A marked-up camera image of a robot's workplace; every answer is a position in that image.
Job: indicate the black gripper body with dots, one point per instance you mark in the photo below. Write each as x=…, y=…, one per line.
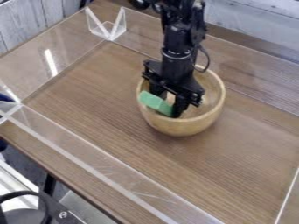
x=173, y=75

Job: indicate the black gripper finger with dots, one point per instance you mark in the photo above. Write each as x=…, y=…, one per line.
x=157, y=90
x=180, y=105

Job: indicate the green rectangular block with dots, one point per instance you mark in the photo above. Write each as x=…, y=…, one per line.
x=156, y=103

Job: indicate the brown wooden bowl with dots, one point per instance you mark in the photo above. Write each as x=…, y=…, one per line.
x=196, y=118

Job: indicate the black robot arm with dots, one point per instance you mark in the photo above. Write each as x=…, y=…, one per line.
x=183, y=29

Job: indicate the black table leg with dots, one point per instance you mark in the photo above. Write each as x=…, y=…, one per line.
x=49, y=184

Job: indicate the clear acrylic corner bracket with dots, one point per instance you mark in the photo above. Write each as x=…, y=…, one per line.
x=107, y=30

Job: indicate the clear acrylic tray wall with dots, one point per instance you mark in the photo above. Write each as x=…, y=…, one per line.
x=119, y=104

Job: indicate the grey metal base plate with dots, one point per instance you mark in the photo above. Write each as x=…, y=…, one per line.
x=57, y=214

